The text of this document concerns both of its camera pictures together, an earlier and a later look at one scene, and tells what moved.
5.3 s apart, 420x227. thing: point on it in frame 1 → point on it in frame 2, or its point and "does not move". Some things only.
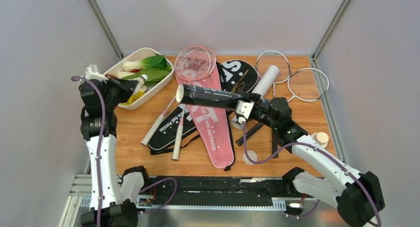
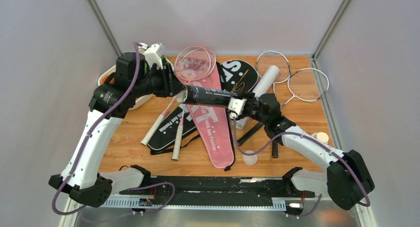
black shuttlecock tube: [186, 93] does not move
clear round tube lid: [252, 154] does not move
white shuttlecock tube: [260, 89] does not move
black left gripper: [126, 87] → [171, 85]
